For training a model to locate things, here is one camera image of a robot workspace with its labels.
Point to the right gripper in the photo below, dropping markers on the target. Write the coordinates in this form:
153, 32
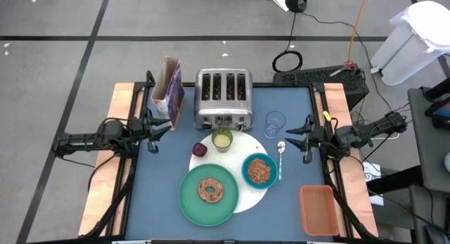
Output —
318, 135

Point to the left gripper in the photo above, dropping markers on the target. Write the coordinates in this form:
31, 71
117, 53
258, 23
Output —
142, 129

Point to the clear plastic cup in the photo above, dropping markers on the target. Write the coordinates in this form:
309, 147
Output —
275, 124

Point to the purple raisin cereal box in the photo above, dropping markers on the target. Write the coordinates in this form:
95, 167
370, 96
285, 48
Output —
174, 93

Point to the dark red plum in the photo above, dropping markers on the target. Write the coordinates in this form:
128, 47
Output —
199, 149

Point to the brown bagel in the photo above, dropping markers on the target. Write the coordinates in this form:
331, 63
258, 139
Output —
204, 196

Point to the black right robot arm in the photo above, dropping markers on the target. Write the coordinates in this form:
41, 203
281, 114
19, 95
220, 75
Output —
351, 136

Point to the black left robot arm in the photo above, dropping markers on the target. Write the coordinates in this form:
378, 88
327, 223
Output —
84, 140

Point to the yellow tape tag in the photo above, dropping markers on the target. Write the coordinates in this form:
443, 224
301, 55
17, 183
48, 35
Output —
326, 115

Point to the light wooden side board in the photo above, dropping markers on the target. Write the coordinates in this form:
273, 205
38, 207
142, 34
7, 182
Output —
121, 96
335, 96

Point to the blue plastic bowl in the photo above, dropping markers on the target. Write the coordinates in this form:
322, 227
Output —
273, 179

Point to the brown cereal pile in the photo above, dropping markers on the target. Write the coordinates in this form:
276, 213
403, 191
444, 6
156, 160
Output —
259, 171

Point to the black perforated computer case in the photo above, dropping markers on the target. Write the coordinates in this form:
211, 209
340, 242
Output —
316, 77

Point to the green faceted plastic cup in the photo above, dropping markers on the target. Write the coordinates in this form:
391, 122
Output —
222, 141

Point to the white round placemat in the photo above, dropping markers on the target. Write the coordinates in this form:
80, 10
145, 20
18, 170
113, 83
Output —
239, 142

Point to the silver four-slot toaster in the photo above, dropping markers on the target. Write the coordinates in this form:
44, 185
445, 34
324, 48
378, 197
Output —
223, 110

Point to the orange plastic tray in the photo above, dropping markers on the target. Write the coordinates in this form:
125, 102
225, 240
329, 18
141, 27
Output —
318, 209

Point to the white printed paper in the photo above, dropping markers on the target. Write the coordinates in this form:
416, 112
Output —
374, 173

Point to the mint green plate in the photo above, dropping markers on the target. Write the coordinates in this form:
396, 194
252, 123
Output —
211, 216

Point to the grey cart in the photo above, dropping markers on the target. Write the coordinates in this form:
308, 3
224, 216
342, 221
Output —
432, 156

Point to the black tablet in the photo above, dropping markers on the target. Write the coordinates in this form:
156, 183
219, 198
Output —
443, 112

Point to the white trash bin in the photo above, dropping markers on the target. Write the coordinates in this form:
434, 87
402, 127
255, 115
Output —
411, 43

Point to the black aluminium table frame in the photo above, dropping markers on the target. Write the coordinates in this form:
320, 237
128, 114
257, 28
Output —
263, 85

